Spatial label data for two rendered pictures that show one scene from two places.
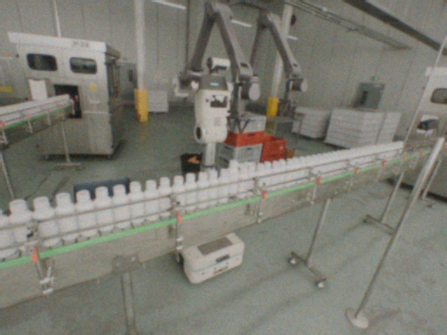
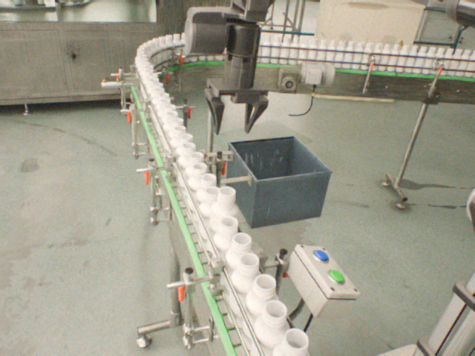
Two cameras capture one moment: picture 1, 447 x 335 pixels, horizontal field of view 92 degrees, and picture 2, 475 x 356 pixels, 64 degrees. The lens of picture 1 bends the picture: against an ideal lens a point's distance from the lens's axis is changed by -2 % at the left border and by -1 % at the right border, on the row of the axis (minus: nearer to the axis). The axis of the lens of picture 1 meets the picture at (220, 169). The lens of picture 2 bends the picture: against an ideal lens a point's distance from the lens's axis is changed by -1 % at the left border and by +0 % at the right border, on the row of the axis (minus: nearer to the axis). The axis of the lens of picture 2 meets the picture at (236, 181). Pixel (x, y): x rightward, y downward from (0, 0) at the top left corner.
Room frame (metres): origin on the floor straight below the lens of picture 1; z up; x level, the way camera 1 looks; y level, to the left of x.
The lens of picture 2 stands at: (1.18, -0.73, 1.66)
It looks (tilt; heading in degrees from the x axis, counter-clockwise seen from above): 32 degrees down; 102
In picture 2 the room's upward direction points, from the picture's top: 5 degrees clockwise
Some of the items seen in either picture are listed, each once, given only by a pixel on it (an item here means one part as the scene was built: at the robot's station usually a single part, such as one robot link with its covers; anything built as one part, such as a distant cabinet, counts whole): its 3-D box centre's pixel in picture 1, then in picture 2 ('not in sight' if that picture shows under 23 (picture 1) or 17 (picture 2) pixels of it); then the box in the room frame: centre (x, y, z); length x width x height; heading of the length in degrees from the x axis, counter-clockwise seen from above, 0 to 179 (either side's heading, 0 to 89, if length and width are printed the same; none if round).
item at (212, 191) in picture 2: (223, 186); (211, 219); (0.98, -0.02, 1.08); 0.06 x 0.06 x 0.17
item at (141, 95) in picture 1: (141, 105); not in sight; (8.11, 3.02, 0.55); 0.40 x 0.40 x 1.10; 34
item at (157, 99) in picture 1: (151, 101); not in sight; (10.27, 3.40, 0.50); 1.24 x 1.03 x 1.00; 127
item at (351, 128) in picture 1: (353, 129); not in sight; (6.82, -3.94, 0.59); 1.24 x 1.03 x 1.17; 127
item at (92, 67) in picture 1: (83, 100); not in sight; (4.47, 2.86, 1.00); 1.60 x 1.30 x 2.00; 16
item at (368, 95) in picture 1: (364, 108); not in sight; (9.86, -5.91, 1.05); 1.00 x 0.10 x 2.10; 34
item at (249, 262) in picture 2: (258, 178); (245, 290); (1.11, -0.21, 1.08); 0.06 x 0.06 x 0.17
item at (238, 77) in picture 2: (238, 106); (239, 73); (1.02, -0.06, 1.46); 0.10 x 0.07 x 0.07; 34
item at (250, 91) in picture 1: (247, 85); (223, 17); (1.00, -0.08, 1.55); 0.12 x 0.09 x 0.12; 33
